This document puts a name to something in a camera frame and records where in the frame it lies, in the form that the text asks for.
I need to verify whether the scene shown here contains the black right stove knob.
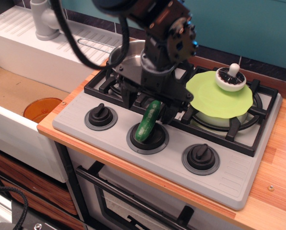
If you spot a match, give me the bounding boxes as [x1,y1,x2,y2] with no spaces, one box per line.
[182,144,220,176]

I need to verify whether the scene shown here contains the toy oven door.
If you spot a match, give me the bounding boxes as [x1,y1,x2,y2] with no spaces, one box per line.
[68,149,238,230]

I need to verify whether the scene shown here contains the black left stove knob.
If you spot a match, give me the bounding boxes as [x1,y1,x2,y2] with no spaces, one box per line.
[84,103,118,131]

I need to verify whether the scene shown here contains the black cable lower left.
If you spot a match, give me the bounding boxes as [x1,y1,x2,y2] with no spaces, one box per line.
[0,186,29,230]

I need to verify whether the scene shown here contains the green toy pickle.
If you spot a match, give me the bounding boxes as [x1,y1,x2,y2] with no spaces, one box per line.
[134,100,161,142]

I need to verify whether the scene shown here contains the black oven door handle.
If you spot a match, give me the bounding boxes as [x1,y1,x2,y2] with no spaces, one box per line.
[75,161,194,230]

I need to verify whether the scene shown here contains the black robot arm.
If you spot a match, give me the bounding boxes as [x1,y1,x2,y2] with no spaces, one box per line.
[93,0,198,124]

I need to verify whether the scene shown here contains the black right burner grate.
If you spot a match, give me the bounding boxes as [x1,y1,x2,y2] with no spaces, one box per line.
[170,67,281,157]

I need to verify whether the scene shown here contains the black stove knob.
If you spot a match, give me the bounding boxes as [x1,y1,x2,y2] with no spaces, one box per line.
[182,144,220,176]
[126,123,169,155]
[84,103,118,131]

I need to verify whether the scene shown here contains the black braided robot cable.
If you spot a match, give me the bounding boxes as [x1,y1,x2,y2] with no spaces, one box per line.
[50,0,130,70]

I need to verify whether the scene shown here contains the black middle stove knob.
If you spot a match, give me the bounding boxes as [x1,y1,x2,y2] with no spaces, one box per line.
[126,123,169,155]

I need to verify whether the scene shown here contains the white toy mushroom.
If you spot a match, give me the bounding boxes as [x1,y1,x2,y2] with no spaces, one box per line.
[215,63,247,92]

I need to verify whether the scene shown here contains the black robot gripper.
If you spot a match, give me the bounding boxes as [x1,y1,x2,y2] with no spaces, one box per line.
[120,64,193,124]

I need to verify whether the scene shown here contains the stainless steel pot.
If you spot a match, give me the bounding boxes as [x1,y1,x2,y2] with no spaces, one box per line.
[77,38,148,84]

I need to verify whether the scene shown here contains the grey toy faucet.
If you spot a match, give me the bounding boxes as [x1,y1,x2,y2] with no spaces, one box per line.
[30,0,60,41]

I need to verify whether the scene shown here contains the grey toy stove top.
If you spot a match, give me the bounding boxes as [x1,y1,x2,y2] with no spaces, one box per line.
[52,64,283,211]

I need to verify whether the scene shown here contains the light green plastic plate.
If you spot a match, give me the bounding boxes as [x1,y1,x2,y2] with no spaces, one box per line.
[186,71,253,119]

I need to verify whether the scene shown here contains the wooden drawer front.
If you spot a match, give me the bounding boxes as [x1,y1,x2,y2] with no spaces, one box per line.
[0,148,86,230]

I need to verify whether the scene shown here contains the black left burner grate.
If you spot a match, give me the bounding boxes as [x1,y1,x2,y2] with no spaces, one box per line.
[83,55,194,114]

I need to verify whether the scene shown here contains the black burner grate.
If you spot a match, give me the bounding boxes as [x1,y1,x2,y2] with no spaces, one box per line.
[83,55,194,114]
[170,67,281,157]

